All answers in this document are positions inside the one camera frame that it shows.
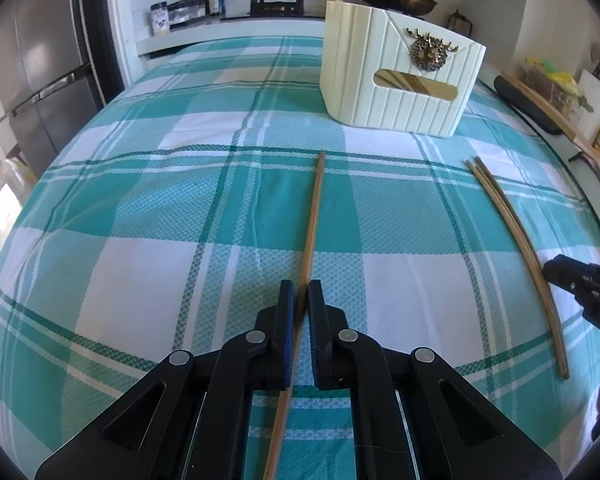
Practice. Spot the cream ribbed utensil holder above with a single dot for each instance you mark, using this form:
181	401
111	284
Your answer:
386	70

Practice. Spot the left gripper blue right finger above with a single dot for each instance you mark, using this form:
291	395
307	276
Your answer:
345	359

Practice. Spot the black gas stove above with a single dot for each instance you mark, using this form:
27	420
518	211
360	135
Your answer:
270	9

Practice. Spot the white knife block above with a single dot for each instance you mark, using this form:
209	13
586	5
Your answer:
588	80

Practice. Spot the wooden cutting board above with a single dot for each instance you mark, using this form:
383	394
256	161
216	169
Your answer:
550	111

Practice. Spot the steel refrigerator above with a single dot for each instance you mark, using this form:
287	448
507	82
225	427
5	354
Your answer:
58	69

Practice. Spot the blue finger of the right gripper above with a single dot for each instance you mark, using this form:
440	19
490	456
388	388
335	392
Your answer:
569	274

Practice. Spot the black rolled mat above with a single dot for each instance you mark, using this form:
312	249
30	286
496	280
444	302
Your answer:
523	104

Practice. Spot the wire basket with bags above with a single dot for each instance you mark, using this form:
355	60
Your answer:
558	88

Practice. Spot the dark glass jar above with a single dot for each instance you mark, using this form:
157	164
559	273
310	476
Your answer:
458	23

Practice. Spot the teal plaid tablecloth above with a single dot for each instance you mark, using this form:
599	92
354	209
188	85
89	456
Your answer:
171	218

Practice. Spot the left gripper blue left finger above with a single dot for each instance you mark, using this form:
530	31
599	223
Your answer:
220	387

